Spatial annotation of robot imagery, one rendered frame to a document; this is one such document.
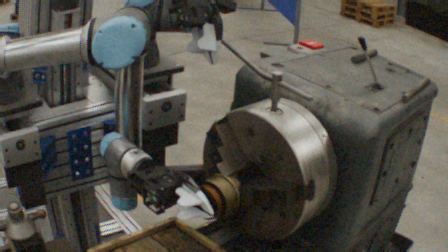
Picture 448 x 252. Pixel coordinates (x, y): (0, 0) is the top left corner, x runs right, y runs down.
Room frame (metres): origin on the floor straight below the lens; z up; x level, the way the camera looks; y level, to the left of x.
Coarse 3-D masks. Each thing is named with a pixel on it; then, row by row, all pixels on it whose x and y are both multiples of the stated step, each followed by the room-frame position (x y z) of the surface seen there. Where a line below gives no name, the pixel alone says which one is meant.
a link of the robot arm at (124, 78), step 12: (144, 48) 1.11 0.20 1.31; (120, 72) 1.10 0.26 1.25; (132, 72) 1.10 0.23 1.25; (120, 84) 1.10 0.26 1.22; (132, 84) 1.10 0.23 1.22; (120, 96) 1.10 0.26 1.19; (132, 96) 1.10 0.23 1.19; (120, 108) 1.10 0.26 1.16; (132, 108) 1.10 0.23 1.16; (120, 120) 1.10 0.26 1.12; (132, 120) 1.10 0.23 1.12; (120, 132) 1.10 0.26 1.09; (132, 132) 1.10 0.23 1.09
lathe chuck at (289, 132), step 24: (216, 120) 1.04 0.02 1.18; (240, 120) 0.98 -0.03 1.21; (264, 120) 0.94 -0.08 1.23; (288, 120) 0.95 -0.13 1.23; (240, 144) 0.98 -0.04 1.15; (264, 144) 0.93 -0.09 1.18; (288, 144) 0.89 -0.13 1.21; (312, 144) 0.92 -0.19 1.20; (264, 168) 0.93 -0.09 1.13; (288, 168) 0.88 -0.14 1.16; (312, 168) 0.88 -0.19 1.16; (312, 192) 0.87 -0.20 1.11; (264, 216) 0.91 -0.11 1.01; (288, 216) 0.87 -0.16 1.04; (312, 216) 0.89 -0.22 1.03; (264, 240) 0.90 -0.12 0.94
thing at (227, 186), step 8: (216, 176) 0.90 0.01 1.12; (224, 176) 0.89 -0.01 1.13; (208, 184) 0.87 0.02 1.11; (216, 184) 0.86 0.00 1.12; (224, 184) 0.87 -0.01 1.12; (232, 184) 0.87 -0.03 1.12; (240, 184) 0.89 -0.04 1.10; (208, 192) 0.84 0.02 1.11; (216, 192) 0.85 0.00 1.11; (224, 192) 0.85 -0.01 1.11; (232, 192) 0.86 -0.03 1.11; (208, 200) 0.88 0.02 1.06; (216, 200) 0.83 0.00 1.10; (224, 200) 0.84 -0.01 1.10; (232, 200) 0.85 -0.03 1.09; (216, 208) 0.82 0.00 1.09; (224, 208) 0.84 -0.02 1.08; (232, 208) 0.85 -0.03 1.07; (216, 216) 0.83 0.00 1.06
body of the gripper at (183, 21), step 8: (176, 0) 1.03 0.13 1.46; (184, 0) 1.05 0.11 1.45; (192, 0) 1.05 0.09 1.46; (200, 0) 1.03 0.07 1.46; (208, 0) 1.05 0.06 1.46; (176, 8) 1.03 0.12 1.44; (184, 8) 1.02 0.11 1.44; (192, 8) 1.02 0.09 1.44; (200, 8) 1.03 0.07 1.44; (208, 8) 1.04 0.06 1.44; (216, 8) 1.06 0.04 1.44; (184, 16) 1.01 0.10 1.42; (192, 16) 1.01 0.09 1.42; (200, 16) 1.02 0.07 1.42; (208, 16) 1.04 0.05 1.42; (176, 24) 1.04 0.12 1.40; (184, 24) 1.01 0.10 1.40; (192, 24) 1.01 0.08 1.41; (200, 24) 1.07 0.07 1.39
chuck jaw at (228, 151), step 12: (216, 132) 0.97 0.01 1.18; (228, 132) 0.98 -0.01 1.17; (216, 144) 0.97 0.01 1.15; (228, 144) 0.96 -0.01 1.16; (216, 156) 0.95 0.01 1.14; (228, 156) 0.94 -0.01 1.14; (240, 156) 0.96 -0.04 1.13; (216, 168) 0.91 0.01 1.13; (228, 168) 0.92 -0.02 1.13; (240, 168) 0.94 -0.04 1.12
